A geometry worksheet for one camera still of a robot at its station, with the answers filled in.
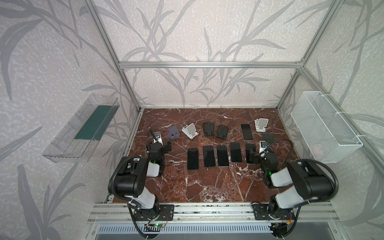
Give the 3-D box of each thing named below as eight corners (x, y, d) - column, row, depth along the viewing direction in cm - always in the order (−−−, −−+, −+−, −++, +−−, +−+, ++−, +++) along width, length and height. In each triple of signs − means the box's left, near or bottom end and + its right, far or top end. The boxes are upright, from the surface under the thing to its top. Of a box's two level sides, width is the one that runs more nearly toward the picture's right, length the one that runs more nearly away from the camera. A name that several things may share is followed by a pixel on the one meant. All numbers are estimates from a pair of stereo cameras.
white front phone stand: (256, 132, 108) (260, 124, 101) (255, 126, 112) (258, 118, 105) (265, 132, 108) (270, 124, 101) (263, 126, 112) (267, 118, 105)
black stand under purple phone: (215, 137, 105) (216, 131, 99) (217, 130, 109) (218, 124, 103) (225, 139, 104) (227, 133, 98) (227, 132, 108) (228, 126, 102)
